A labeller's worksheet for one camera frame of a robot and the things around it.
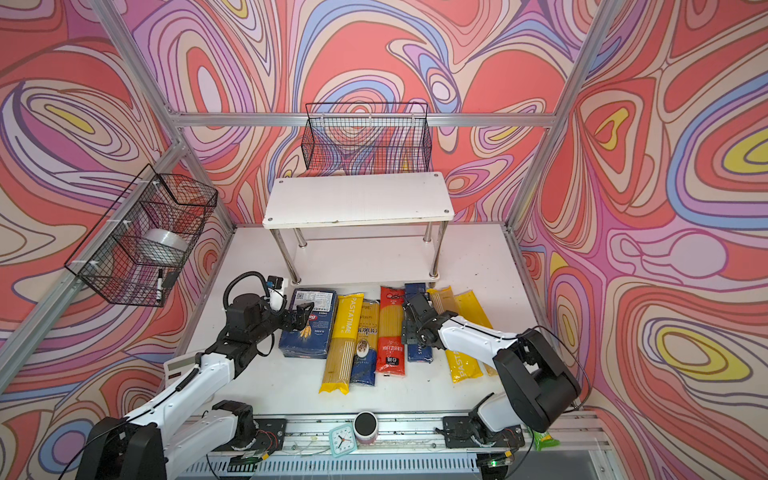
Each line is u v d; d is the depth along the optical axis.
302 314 0.77
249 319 0.65
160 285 0.72
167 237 0.74
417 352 0.84
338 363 0.82
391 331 0.88
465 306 0.95
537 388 0.43
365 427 0.71
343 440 0.71
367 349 0.85
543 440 0.72
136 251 0.74
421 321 0.70
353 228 0.75
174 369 0.82
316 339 0.84
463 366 0.82
